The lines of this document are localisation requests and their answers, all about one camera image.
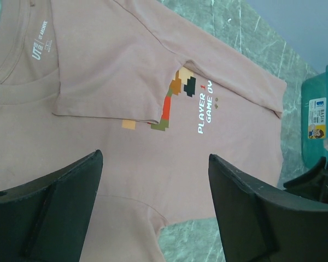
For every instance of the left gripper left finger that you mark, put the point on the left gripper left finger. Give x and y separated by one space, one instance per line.
47 219

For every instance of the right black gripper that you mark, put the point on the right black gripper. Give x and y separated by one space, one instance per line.
313 184

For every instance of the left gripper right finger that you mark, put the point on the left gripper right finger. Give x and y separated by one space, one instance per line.
259 222

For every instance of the teal plastic basin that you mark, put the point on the teal plastic basin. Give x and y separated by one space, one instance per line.
314 118

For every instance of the pink printed t shirt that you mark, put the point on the pink printed t shirt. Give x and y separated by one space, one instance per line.
149 89

